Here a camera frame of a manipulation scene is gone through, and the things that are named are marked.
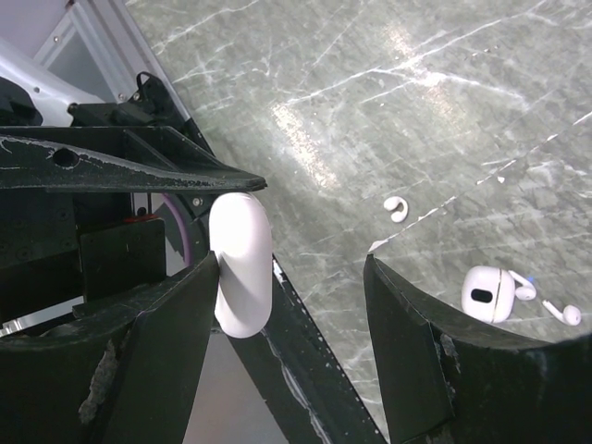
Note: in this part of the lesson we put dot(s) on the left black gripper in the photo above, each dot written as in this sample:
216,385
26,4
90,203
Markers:
85,212

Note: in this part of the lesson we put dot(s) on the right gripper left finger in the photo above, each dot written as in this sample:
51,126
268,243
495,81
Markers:
124,373

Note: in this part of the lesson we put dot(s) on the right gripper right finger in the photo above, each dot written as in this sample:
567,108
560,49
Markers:
445,377

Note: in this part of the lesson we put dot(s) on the white oval earbud case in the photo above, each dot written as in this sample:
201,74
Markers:
240,237

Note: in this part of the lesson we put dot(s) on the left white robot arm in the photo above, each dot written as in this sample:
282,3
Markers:
48,92

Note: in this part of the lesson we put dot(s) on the white square charging case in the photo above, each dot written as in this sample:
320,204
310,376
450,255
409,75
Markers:
488,294

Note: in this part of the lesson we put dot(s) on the white stem earbud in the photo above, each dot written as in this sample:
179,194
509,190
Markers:
570,315
526,290

